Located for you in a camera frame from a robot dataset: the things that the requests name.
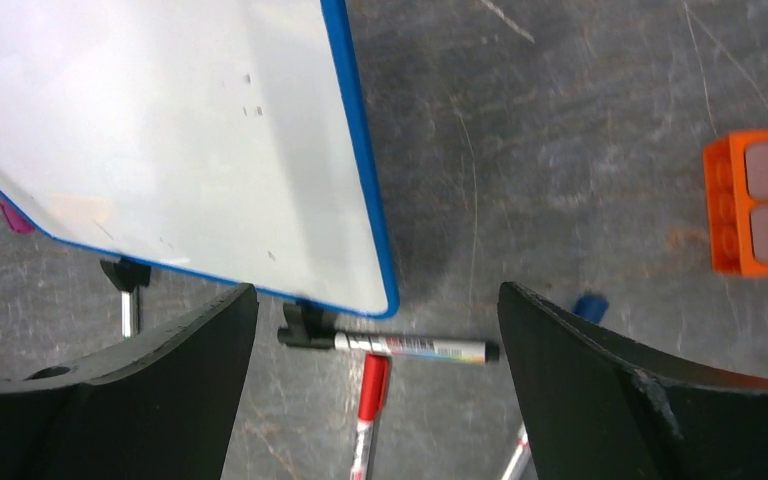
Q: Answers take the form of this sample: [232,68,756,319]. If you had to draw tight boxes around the orange window toy block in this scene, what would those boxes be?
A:
[702,129,768,277]

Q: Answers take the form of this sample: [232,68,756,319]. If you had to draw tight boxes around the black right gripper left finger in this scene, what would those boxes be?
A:
[0,284,258,479]

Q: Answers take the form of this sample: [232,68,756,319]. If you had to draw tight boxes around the black whiteboard foot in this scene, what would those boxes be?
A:
[99,258,151,293]
[277,301,338,344]

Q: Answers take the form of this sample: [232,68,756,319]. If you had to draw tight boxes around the purple cap marker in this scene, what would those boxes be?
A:
[0,199,35,235]

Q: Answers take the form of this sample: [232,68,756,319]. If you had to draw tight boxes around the black whiteboard foot right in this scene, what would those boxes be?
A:
[277,301,338,344]

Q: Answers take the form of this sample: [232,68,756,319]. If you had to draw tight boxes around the blue cap marker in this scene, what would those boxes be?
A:
[499,294,611,480]

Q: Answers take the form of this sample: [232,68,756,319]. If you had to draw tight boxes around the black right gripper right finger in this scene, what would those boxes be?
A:
[497,282,768,479]

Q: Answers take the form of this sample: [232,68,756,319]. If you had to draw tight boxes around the red cap marker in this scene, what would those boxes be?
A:
[349,354,390,480]

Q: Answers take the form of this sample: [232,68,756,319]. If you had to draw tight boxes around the black cap marker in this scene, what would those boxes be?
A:
[277,328,501,364]

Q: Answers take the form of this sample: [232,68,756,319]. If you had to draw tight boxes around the green cap marker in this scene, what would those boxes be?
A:
[121,289,141,338]

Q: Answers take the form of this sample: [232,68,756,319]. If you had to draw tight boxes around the blue framed whiteboard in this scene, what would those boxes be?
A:
[0,1,399,318]

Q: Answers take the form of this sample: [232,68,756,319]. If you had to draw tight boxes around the black whiteboard foot left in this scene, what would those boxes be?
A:
[99,258,151,293]

